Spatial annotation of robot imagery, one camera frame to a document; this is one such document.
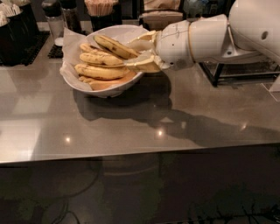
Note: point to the spotted yellow banana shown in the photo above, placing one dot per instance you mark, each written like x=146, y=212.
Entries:
x=115, y=47

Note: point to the black wire condiment rack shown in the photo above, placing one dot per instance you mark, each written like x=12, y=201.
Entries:
x=223, y=74

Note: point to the white bowl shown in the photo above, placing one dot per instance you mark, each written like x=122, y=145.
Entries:
x=116, y=89

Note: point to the black cup of stir sticks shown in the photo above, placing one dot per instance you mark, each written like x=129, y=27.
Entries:
x=104, y=13

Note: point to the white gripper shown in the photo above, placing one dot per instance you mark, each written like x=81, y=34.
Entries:
x=172, y=44

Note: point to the white paper bowl liner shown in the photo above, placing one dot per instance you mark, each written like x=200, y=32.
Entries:
x=71, y=43

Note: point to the bottom yellow banana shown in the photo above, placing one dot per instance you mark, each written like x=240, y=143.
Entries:
x=98, y=85

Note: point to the salt shaker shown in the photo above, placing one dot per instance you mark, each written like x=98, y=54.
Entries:
x=55, y=20

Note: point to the black napkin holder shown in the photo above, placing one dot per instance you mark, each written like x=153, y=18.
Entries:
x=157, y=14

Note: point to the pepper shaker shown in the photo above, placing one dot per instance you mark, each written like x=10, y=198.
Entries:
x=70, y=14

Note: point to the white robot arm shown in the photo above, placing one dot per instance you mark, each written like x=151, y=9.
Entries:
x=249, y=33

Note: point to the black rubber mat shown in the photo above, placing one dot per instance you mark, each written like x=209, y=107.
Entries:
x=35, y=48

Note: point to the black round container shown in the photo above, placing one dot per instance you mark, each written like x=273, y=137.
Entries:
x=18, y=31

